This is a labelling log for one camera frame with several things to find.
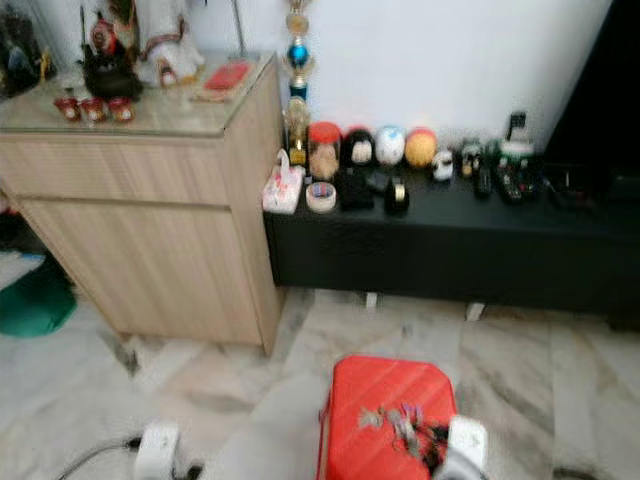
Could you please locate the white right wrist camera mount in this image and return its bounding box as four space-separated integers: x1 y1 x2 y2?
445 414 490 480

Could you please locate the black television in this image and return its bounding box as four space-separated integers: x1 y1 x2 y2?
545 0 640 177

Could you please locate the small white figurine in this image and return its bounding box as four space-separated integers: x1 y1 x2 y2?
432 149 457 183

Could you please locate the black white stand device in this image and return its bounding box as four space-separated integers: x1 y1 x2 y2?
497 110 539 171

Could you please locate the dark red-faced statue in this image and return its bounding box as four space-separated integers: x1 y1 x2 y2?
79 8 144 100

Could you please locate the black and white ball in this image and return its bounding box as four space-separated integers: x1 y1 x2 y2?
341 127 376 167

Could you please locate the flat red box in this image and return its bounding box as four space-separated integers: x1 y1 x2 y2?
198 59 252 102

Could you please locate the white robed statue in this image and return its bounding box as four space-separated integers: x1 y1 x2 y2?
140 0 207 88

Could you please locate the dark figurine group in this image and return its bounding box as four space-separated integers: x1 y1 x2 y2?
0 3 53 98

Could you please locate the pale tape roll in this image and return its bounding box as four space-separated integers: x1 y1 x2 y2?
305 181 339 214

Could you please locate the white patterned ball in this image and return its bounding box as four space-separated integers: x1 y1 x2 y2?
374 125 406 166

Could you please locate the tall gold blue trophy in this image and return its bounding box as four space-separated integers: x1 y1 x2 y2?
284 0 314 167

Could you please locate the green cushion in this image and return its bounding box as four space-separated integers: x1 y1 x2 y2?
0 256 77 339

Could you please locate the black remote control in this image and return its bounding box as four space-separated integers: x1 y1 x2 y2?
474 166 495 199

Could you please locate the red plastic stool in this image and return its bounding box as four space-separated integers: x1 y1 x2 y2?
317 354 460 480

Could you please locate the light wooden cabinet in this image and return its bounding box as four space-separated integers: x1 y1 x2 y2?
0 53 287 357

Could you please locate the black low bench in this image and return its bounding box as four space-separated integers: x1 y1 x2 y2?
265 163 640 331

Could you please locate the red-lidded clear jar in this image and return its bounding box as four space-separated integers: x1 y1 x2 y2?
308 121 344 182

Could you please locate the black tape roll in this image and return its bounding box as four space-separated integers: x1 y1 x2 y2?
384 177 412 215

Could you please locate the bunch of keys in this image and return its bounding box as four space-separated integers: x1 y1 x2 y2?
360 402 437 463

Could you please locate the pink white tissue pack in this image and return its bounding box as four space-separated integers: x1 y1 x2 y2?
262 150 304 215

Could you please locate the orange ball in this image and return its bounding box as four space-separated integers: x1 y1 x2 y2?
404 127 439 169

